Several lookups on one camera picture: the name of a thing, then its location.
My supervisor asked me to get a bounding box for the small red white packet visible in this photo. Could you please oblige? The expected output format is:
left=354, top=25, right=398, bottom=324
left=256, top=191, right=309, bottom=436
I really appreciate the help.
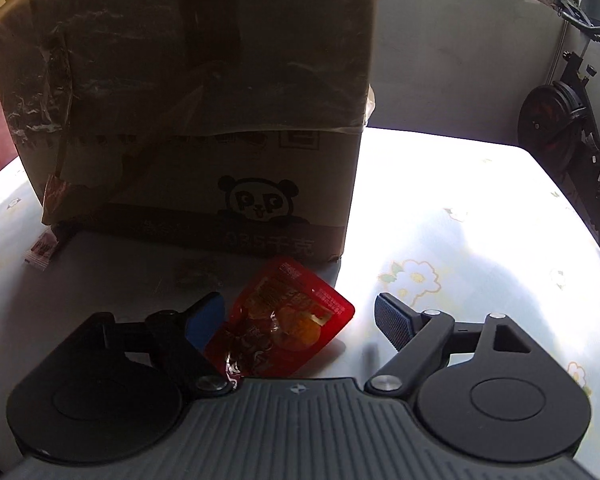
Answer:
left=24, top=225, right=62, bottom=272

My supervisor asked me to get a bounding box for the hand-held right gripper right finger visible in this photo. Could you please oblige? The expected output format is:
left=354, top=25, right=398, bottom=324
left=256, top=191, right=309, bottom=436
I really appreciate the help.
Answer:
left=365, top=294, right=533, bottom=396

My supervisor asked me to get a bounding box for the black exercise bike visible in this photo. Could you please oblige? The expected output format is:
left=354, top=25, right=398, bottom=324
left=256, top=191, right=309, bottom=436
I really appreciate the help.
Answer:
left=517, top=0, right=600, bottom=261

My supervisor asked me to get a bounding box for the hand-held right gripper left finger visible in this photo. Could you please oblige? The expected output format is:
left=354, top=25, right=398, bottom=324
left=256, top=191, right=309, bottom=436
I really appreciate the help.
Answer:
left=102, top=291, right=232, bottom=397

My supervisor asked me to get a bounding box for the red snack packet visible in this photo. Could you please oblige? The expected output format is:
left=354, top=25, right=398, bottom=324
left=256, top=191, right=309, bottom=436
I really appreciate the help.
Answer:
left=202, top=256, right=357, bottom=378

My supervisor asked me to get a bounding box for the brown cardboard box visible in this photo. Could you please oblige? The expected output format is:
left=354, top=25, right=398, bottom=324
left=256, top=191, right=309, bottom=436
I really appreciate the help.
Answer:
left=0, top=0, right=383, bottom=263

